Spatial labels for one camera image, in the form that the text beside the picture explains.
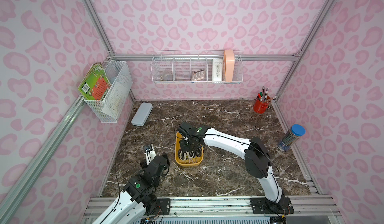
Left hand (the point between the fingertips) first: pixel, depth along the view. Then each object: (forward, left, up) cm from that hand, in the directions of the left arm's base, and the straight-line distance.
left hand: (159, 153), depth 79 cm
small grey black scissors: (+3, -10, -8) cm, 14 cm away
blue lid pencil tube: (+8, -71, +4) cm, 71 cm away
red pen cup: (+39, -66, -7) cm, 76 cm away
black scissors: (+5, -20, -8) cm, 22 cm away
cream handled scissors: (+2, -15, -7) cm, 17 cm away
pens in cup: (+43, -66, -1) cm, 79 cm away
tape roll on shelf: (+43, -1, +17) cm, 46 cm away
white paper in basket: (+24, +25, +16) cm, 38 cm away
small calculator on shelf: (+45, -21, +17) cm, 52 cm away
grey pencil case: (+36, +21, -11) cm, 43 cm away
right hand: (+4, -12, -4) cm, 13 cm away
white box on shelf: (+45, -32, +20) cm, 59 cm away
